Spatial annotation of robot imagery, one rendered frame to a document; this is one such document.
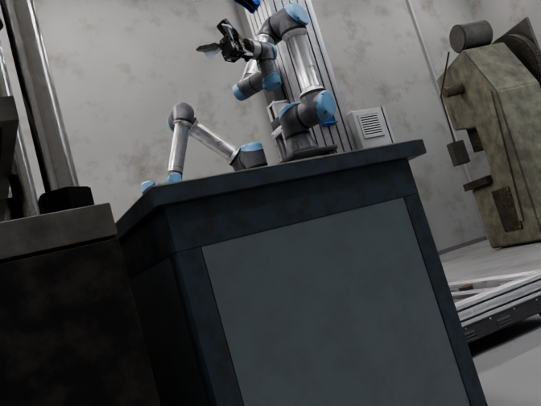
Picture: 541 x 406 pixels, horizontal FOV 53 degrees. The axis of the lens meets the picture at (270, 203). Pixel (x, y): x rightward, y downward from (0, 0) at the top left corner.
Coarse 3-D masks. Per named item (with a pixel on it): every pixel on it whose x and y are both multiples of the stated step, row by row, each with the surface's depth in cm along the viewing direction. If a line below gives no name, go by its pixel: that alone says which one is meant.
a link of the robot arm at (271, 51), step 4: (264, 44) 213; (268, 44) 215; (272, 44) 219; (264, 48) 212; (268, 48) 214; (272, 48) 216; (276, 48) 219; (264, 52) 213; (268, 52) 214; (272, 52) 216; (276, 52) 218; (260, 56) 213; (264, 56) 213; (268, 56) 214; (272, 56) 215; (276, 56) 219; (256, 60) 216
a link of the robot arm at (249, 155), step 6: (246, 144) 284; (252, 144) 283; (258, 144) 284; (246, 150) 283; (252, 150) 282; (258, 150) 283; (240, 156) 291; (246, 156) 283; (252, 156) 282; (258, 156) 282; (264, 156) 285; (240, 162) 292; (246, 162) 284; (252, 162) 282; (258, 162) 281; (264, 162) 283; (246, 168) 285
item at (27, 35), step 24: (0, 0) 102; (24, 0) 102; (24, 24) 100; (24, 48) 100; (24, 72) 99; (48, 72) 101; (24, 96) 99; (48, 96) 99; (48, 120) 98; (48, 144) 97; (48, 168) 97; (72, 168) 99; (48, 192) 95; (72, 192) 96
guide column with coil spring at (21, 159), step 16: (0, 48) 139; (0, 64) 137; (0, 80) 136; (0, 96) 135; (16, 144) 134; (16, 160) 133; (16, 176) 133; (32, 176) 136; (16, 192) 132; (32, 192) 134; (16, 208) 132; (32, 208) 132
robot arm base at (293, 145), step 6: (300, 132) 237; (306, 132) 238; (288, 138) 239; (294, 138) 237; (300, 138) 236; (306, 138) 237; (312, 138) 241; (288, 144) 239; (294, 144) 236; (300, 144) 235; (306, 144) 235; (312, 144) 236; (288, 150) 238; (294, 150) 235; (300, 150) 234
